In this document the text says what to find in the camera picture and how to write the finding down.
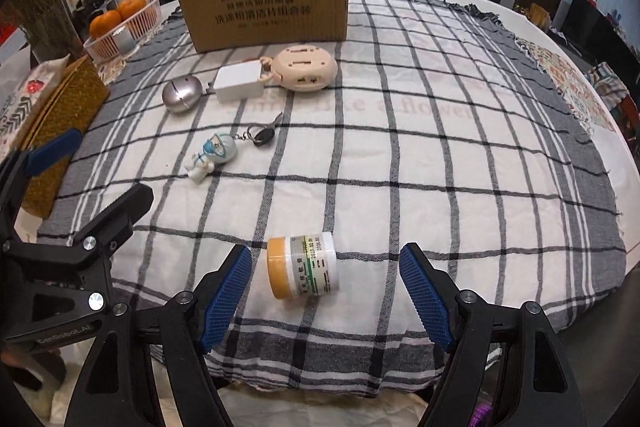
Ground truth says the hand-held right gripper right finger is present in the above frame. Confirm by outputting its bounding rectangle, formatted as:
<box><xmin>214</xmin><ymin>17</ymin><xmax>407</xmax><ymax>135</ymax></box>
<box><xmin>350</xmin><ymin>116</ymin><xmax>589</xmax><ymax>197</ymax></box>
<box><xmin>399</xmin><ymin>243</ymin><xmax>588</xmax><ymax>427</ymax></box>

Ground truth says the woven tissue box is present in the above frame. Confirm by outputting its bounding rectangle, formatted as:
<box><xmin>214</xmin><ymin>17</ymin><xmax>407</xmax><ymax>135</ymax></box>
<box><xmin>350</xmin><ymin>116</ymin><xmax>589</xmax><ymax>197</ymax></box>
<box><xmin>17</xmin><ymin>54</ymin><xmax>111</xmax><ymax>218</ymax></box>

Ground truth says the black television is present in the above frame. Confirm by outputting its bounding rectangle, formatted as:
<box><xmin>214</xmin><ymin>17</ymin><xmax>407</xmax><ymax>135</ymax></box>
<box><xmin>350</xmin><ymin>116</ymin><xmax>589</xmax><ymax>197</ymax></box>
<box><xmin>560</xmin><ymin>0</ymin><xmax>640</xmax><ymax>82</ymax></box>

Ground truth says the silver egg-shaped gadget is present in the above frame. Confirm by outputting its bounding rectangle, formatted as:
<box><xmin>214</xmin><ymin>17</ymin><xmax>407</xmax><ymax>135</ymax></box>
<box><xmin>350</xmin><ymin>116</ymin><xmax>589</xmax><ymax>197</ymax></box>
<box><xmin>162</xmin><ymin>75</ymin><xmax>201</xmax><ymax>112</ymax></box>

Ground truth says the small white bottle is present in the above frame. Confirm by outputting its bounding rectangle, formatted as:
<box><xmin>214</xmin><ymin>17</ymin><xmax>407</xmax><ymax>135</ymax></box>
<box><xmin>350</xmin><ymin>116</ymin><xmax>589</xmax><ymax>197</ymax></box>
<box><xmin>112</xmin><ymin>27</ymin><xmax>137</xmax><ymax>52</ymax></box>

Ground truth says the colourful cloth pile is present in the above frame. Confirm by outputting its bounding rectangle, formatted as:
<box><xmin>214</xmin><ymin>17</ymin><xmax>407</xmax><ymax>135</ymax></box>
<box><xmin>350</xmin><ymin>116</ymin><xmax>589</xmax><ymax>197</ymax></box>
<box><xmin>590</xmin><ymin>62</ymin><xmax>640</xmax><ymax>138</ymax></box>

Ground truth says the white charger adapter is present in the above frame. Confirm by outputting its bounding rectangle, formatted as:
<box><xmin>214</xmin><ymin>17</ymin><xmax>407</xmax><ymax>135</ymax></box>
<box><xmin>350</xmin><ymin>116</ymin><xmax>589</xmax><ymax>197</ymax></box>
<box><xmin>206</xmin><ymin>61</ymin><xmax>266</xmax><ymax>102</ymax></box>

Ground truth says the beige round socket hub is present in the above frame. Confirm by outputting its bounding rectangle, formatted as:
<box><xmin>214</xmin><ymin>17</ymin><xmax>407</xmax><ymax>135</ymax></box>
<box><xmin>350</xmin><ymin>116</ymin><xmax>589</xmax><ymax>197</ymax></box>
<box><xmin>260</xmin><ymin>46</ymin><xmax>338</xmax><ymax>92</ymax></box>

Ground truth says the grey plaid tablecloth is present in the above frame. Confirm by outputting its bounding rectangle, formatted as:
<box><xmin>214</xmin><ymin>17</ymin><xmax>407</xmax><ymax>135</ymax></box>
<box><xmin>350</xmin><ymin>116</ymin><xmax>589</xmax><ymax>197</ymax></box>
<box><xmin>36</xmin><ymin>0</ymin><xmax>628</xmax><ymax>395</ymax></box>

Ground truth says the astronaut figure keychain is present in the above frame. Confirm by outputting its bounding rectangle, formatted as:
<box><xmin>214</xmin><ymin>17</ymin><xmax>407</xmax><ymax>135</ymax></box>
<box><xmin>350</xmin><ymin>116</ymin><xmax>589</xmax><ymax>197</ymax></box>
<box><xmin>184</xmin><ymin>113</ymin><xmax>283</xmax><ymax>184</ymax></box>

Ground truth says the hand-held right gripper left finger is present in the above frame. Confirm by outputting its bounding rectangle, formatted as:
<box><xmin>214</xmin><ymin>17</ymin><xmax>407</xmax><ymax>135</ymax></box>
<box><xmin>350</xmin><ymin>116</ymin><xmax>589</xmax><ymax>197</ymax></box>
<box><xmin>64</xmin><ymin>244</ymin><xmax>253</xmax><ymax>427</ymax></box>

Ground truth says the white jar with orange lid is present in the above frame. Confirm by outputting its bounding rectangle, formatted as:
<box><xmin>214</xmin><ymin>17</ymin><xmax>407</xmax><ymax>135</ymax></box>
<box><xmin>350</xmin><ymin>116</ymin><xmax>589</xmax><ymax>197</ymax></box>
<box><xmin>266</xmin><ymin>232</ymin><xmax>341</xmax><ymax>302</ymax></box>

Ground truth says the white plastic fruit basket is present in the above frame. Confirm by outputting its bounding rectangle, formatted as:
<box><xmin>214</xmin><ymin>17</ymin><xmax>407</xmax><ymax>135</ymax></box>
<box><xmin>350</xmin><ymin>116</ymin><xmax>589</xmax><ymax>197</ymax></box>
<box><xmin>82</xmin><ymin>0</ymin><xmax>165</xmax><ymax>62</ymax></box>

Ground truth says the floral printed tissue pack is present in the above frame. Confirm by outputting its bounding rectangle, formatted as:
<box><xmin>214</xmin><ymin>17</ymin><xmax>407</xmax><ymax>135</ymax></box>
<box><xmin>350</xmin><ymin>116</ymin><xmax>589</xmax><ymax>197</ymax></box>
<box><xmin>0</xmin><ymin>54</ymin><xmax>71</xmax><ymax>142</ymax></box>

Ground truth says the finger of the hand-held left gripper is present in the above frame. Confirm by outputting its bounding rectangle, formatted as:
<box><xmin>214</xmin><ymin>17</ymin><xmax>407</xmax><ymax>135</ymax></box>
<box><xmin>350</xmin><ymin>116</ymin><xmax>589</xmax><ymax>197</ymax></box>
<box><xmin>0</xmin><ymin>128</ymin><xmax>83</xmax><ymax>233</ymax></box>
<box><xmin>0</xmin><ymin>183</ymin><xmax>154</xmax><ymax>265</ymax></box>

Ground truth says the pile of oranges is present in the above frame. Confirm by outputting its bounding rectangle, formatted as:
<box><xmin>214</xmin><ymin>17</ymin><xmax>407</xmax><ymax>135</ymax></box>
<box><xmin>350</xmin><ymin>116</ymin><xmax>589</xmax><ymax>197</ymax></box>
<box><xmin>89</xmin><ymin>0</ymin><xmax>148</xmax><ymax>40</ymax></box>

